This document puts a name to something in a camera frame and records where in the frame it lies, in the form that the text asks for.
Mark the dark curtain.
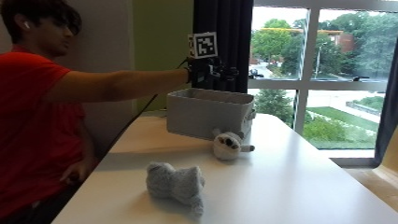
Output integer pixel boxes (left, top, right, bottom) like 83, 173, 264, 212
192, 0, 256, 94
372, 36, 398, 166

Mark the white grey plush toy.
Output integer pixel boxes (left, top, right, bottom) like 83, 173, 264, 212
212, 128, 256, 161

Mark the black cable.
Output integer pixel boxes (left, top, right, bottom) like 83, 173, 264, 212
96, 58, 191, 162

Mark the the person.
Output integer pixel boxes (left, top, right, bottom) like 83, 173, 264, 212
0, 0, 192, 220

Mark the white marker cube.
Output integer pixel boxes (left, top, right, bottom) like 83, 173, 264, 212
187, 31, 219, 60

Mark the white fabric storage bin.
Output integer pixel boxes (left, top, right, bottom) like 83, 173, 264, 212
166, 88, 257, 142

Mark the white window frame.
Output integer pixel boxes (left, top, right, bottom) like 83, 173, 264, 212
247, 0, 398, 160

